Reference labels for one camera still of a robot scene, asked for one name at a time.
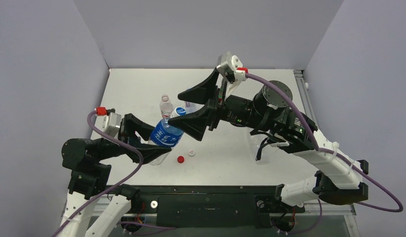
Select aluminium rail frame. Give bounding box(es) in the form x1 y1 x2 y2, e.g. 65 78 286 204
293 69 358 217

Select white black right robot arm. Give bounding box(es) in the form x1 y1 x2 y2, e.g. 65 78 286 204
168 67 368 211

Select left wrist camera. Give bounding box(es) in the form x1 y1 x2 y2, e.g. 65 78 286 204
102 112 122 137

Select blue white bottle cap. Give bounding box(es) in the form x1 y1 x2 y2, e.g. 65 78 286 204
170 107 187 118

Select red bottle cap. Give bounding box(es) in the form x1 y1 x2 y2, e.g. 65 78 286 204
177 156 185 163

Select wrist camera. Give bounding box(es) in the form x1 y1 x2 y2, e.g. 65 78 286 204
216 51 246 84
102 112 122 137

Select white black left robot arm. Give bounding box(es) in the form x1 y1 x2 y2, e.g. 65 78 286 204
54 108 171 237

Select blue label clear bottle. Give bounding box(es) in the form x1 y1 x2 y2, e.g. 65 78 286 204
148 117 184 148

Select red label clear bottle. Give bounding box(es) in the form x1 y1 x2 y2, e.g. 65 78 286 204
160 94 174 119

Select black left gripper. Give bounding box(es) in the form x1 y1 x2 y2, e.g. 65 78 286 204
94 113 172 161

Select clear unlabelled bottle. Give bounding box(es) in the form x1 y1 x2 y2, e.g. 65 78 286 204
249 135 269 163

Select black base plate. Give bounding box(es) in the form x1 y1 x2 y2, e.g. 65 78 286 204
120 185 305 228

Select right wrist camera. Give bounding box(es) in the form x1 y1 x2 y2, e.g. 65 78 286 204
216 51 246 84

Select clear bottle white cap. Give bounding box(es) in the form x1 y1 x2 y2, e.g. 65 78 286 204
184 101 198 114

